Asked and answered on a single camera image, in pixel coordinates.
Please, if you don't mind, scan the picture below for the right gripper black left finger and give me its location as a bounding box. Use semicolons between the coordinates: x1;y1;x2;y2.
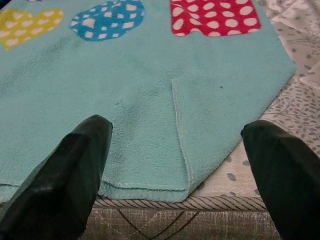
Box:
0;114;113;240

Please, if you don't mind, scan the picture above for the teal blanket with colourful hearts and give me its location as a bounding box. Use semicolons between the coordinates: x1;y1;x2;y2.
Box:
0;0;299;204

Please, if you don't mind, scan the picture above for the grey quilted mattress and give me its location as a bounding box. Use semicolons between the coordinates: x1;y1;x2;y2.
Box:
0;0;320;240

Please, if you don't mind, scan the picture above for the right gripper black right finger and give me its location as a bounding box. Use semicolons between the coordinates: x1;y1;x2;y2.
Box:
240;119;320;240

